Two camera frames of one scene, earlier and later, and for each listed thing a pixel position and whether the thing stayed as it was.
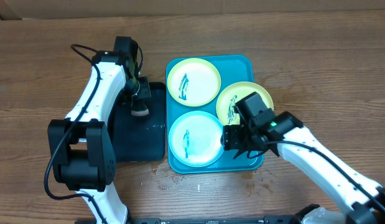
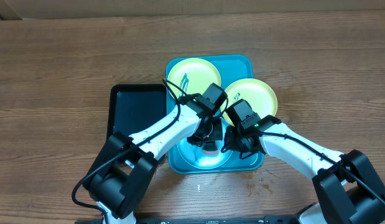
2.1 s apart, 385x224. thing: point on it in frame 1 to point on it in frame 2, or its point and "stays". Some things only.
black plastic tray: x=140 y=138 stays
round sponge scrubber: x=139 y=109 to x=209 y=147
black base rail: x=213 y=221 stays
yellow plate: x=194 y=82 stays
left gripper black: x=146 y=92 to x=218 y=134
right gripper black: x=234 y=140 stays
